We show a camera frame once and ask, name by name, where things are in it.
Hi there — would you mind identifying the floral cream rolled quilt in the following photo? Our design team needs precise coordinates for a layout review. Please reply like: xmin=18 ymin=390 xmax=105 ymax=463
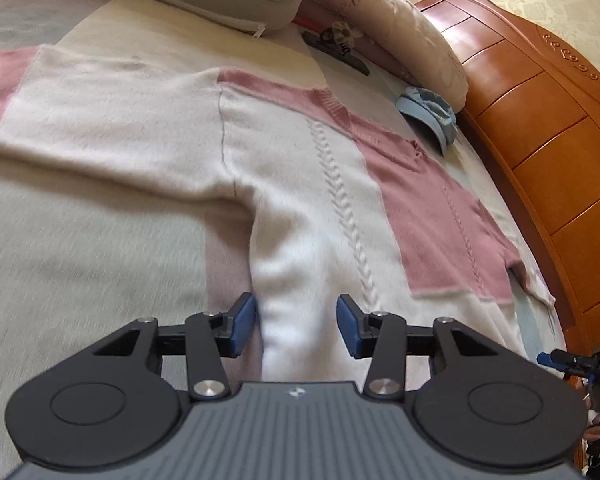
xmin=296 ymin=0 xmax=468 ymax=112

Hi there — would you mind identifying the black hair clip with flower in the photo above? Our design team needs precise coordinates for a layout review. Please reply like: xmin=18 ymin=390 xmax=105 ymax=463
xmin=301 ymin=21 xmax=370 ymax=76

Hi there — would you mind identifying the blue baseball cap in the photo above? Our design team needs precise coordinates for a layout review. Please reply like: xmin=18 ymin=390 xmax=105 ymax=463
xmin=396 ymin=87 xmax=458 ymax=155

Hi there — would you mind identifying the pink and white knit sweater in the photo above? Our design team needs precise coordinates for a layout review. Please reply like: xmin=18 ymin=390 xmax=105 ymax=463
xmin=0 ymin=46 xmax=554 ymax=382

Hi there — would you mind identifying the wooden headboard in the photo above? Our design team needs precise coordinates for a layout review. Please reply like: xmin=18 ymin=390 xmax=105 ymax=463
xmin=418 ymin=0 xmax=600 ymax=353

